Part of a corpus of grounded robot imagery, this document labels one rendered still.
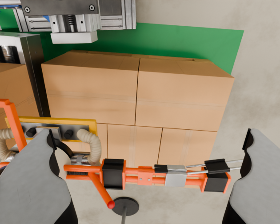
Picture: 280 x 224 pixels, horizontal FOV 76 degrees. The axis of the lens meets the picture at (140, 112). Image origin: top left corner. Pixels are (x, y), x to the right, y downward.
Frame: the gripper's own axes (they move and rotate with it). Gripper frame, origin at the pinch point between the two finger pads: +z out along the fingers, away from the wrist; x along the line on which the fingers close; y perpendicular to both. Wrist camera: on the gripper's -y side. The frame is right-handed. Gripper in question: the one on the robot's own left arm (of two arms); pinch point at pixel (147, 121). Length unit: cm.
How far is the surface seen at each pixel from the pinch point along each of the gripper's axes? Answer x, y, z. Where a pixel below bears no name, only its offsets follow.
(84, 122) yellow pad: -23, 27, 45
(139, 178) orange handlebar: -3, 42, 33
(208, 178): 20, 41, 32
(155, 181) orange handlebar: 3, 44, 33
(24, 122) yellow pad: -45, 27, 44
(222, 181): 25, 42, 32
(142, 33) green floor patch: -3, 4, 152
